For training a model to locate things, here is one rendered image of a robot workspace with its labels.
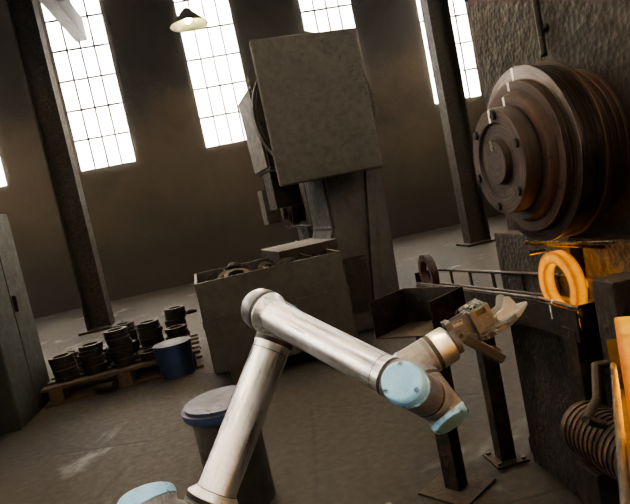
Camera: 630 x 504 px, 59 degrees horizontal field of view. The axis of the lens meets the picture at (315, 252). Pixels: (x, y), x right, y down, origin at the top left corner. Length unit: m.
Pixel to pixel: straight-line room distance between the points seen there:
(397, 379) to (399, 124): 11.03
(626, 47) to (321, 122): 2.85
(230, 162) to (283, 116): 7.46
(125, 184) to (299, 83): 7.85
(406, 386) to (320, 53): 3.33
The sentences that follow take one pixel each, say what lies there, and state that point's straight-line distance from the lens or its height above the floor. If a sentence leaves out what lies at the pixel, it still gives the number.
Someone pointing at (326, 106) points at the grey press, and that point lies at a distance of 4.14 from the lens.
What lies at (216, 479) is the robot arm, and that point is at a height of 0.44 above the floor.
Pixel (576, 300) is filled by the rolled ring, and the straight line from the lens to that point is 1.60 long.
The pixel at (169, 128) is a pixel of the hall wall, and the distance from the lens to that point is 11.60.
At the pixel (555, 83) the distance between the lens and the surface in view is 1.47.
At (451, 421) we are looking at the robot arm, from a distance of 1.30.
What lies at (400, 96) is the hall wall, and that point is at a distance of 12.20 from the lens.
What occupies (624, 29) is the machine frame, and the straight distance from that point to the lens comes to 1.53.
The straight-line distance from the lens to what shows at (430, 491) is 2.22.
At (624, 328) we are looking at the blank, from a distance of 1.15.
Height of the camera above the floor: 1.11
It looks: 5 degrees down
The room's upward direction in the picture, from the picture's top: 12 degrees counter-clockwise
